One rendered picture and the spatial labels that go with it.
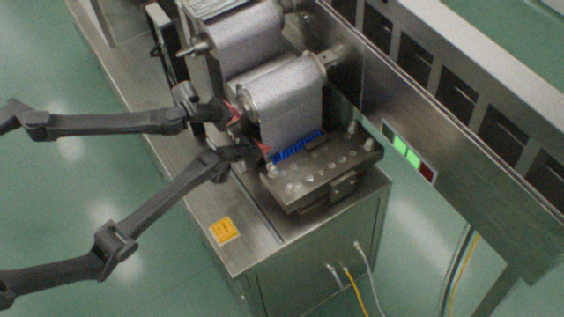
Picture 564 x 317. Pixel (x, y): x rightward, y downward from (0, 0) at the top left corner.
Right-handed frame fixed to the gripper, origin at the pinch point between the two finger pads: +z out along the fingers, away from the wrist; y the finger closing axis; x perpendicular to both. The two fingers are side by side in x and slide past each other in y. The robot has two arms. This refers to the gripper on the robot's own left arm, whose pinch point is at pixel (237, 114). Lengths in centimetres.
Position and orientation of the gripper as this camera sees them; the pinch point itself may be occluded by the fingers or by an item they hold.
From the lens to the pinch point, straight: 165.5
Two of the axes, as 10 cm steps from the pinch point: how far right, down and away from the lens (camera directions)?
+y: 5.7, 7.0, -4.3
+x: 5.3, -7.1, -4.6
